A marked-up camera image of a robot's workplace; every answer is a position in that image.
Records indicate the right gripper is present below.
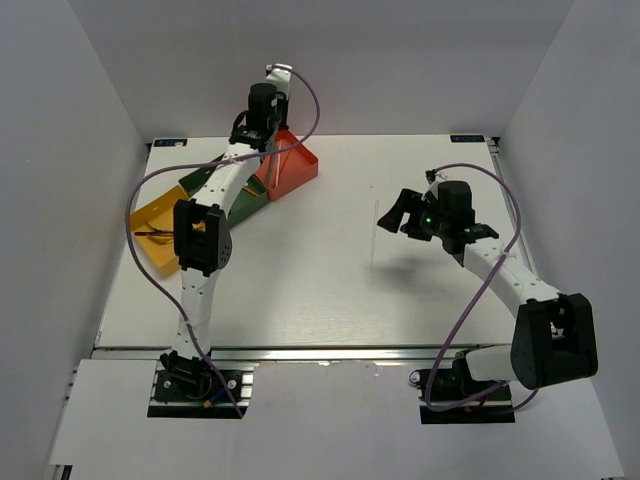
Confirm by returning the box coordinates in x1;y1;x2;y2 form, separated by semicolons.
377;189;448;242

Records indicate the clear white chopstick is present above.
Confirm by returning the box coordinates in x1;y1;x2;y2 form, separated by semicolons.
369;199;379;271

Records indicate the orange chopstick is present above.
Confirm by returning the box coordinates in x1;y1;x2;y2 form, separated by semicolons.
280;150;294;171

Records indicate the gold fork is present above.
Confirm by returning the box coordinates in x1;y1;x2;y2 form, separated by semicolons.
146;232;174;245

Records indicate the purple fork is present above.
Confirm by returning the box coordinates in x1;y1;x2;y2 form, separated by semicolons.
134;229;174;238

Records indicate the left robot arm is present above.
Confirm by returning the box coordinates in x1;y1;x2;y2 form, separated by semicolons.
161;81;289;399

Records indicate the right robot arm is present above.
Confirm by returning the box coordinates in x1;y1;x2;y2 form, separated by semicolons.
377;181;598;399

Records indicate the red square container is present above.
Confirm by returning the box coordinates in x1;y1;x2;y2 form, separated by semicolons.
256;145;319;202

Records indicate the right blue table label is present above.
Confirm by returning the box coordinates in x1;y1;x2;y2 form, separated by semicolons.
449;134;485;143

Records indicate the blue table label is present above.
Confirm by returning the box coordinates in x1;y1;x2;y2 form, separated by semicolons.
152;138;188;148
449;134;485;143

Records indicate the green square container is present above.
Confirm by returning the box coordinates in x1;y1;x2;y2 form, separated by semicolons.
171;158;268;231

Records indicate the left blue table label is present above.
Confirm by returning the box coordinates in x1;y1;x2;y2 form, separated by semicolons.
152;138;188;148

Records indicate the yellow square container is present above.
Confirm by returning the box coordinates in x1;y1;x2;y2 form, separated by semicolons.
127;184;189;278

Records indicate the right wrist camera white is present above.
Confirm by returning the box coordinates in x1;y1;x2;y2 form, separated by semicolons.
425;169;448;196

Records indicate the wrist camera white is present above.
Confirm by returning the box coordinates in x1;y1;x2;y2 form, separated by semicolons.
425;169;448;196
265;63;292;98

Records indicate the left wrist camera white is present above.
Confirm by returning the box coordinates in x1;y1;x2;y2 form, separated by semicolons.
265;63;292;98

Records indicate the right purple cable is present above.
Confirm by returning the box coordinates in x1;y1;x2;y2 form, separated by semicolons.
423;163;541;414

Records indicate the purple cable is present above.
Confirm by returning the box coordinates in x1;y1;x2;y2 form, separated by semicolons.
123;69;322;419
423;163;541;414

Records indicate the aluminium table frame rail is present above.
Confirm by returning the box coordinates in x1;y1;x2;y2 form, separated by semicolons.
485;137;539;278

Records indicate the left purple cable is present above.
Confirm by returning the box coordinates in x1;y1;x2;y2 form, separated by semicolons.
123;69;322;419

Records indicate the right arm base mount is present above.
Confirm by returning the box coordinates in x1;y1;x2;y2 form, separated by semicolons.
408;368;515;425

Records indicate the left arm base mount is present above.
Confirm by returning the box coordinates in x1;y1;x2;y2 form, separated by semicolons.
147;352;252;420

